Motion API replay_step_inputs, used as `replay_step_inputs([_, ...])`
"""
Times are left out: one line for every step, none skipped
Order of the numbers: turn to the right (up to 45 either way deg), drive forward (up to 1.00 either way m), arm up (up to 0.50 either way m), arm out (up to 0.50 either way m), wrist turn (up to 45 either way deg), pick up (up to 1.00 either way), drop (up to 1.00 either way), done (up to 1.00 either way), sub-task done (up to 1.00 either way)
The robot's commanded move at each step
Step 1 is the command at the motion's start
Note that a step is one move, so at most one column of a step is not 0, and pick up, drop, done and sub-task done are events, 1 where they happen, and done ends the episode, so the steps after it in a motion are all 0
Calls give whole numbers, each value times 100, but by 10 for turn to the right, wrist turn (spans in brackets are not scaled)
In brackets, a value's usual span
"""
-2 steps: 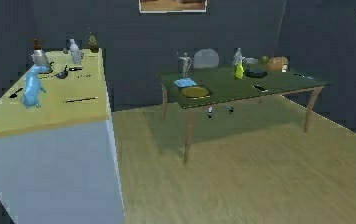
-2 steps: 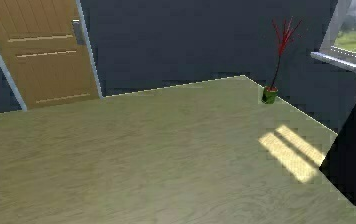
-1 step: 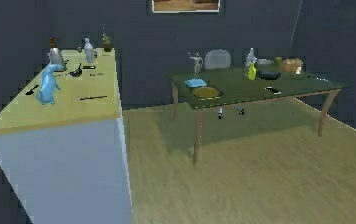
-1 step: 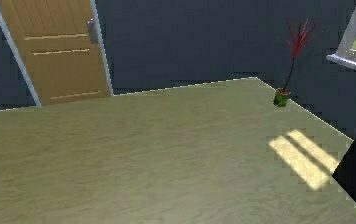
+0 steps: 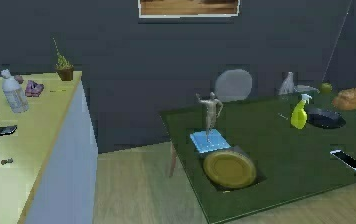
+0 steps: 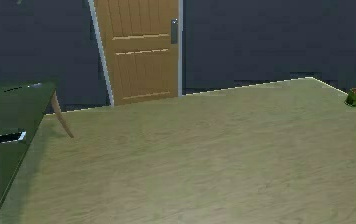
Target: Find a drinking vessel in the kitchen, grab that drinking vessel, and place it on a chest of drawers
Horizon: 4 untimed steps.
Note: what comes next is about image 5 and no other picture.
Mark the grey cone-shaped vessel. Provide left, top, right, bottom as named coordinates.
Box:
left=278, top=71, right=295, bottom=96

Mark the grey human statue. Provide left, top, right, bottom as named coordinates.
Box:
left=195, top=91, right=224, bottom=143

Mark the blue square book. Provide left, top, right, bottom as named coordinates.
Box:
left=189, top=129, right=232, bottom=154

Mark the yellow round plate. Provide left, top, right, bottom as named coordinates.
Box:
left=202, top=149, right=257, bottom=190

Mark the dark green table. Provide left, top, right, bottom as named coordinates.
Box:
left=159, top=87, right=356, bottom=224

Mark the yellow spray bottle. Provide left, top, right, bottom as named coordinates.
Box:
left=290, top=93, right=313, bottom=130

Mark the potted green plant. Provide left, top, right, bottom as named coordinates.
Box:
left=52, top=37, right=75, bottom=82

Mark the pink crumpled cloth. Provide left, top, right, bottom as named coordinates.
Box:
left=25, top=80, right=45, bottom=98

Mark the yellow-topped white counter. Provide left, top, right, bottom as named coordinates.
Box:
left=0, top=70, right=99, bottom=224

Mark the green apple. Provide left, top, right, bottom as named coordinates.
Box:
left=319, top=82, right=333, bottom=95

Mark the clear plastic bottle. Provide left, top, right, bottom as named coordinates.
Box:
left=0, top=68, right=30, bottom=114

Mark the brown bread loaf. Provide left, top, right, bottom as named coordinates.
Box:
left=332, top=87, right=356, bottom=111

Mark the white-edged black phone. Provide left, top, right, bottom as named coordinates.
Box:
left=329, top=149, right=356, bottom=173

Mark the framed brown wall picture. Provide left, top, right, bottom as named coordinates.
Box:
left=138, top=0, right=241, bottom=19

